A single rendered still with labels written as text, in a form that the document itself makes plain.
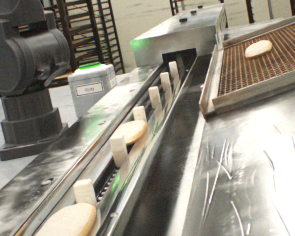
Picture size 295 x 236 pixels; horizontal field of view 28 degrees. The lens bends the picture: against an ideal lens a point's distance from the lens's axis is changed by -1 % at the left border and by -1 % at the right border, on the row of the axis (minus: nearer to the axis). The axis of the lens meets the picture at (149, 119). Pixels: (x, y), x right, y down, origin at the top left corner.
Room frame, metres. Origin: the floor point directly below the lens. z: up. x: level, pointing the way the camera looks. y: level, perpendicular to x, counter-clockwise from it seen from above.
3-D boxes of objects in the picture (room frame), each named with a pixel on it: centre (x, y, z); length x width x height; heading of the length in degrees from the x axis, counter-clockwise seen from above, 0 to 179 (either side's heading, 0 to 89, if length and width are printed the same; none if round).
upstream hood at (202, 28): (1.83, -0.20, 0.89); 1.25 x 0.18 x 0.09; 170
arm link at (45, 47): (0.84, 0.15, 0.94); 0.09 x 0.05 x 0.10; 53
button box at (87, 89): (1.04, 0.08, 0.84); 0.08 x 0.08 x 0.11; 80
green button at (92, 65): (1.04, 0.08, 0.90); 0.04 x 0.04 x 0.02
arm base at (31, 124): (0.85, 0.17, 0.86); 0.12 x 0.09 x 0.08; 177
